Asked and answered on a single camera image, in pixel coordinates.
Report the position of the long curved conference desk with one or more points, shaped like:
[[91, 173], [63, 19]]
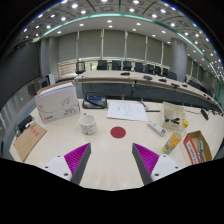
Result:
[[110, 76]]

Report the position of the grey floor cabinet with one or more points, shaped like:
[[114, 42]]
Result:
[[34, 88]]

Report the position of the white desk organizer tray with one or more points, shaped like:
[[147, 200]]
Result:
[[171, 111]]

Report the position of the printed white paper sheet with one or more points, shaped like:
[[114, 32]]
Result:
[[126, 111]]

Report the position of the open red-sided cardboard box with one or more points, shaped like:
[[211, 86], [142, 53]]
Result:
[[192, 150]]

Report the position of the flat round red coaster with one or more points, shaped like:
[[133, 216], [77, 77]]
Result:
[[118, 132]]

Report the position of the black stapler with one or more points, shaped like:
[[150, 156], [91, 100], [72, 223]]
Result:
[[24, 122]]

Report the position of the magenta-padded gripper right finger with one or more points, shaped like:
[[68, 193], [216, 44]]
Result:
[[147, 159]]

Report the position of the black binder clip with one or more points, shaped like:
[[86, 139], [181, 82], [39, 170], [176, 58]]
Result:
[[172, 120]]

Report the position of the white dotted mug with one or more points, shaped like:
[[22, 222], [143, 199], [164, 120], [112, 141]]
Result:
[[88, 126]]

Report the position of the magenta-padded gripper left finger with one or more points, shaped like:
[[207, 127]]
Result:
[[76, 159]]

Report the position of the black conference microphone unit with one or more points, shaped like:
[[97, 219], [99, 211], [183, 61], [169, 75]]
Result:
[[94, 102]]

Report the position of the black desk microphone base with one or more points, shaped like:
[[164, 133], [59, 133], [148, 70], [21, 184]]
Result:
[[204, 114]]

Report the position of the row of black office chairs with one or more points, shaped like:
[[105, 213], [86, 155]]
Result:
[[116, 64]]

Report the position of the yellow-capped clear drink bottle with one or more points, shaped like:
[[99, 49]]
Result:
[[171, 143]]

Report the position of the group of ceiling lights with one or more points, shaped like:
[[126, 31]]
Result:
[[110, 21]]

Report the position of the brown paper envelope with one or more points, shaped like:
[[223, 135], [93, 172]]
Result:
[[29, 140]]

